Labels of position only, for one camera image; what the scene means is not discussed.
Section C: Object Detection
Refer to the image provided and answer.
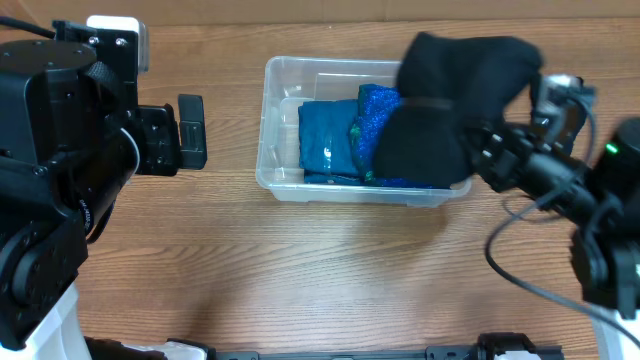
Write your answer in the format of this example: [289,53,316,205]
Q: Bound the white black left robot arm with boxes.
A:
[1,15,216,360]

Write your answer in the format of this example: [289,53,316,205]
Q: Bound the blue sequin glitter garment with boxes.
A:
[349,84,430,189]

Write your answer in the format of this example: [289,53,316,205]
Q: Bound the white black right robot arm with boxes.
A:
[474,118,639,359]

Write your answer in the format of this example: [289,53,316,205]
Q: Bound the clear plastic storage bin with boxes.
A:
[256,56,472,208]

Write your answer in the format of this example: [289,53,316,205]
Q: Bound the blue denim jeans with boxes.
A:
[298,99,362,186]

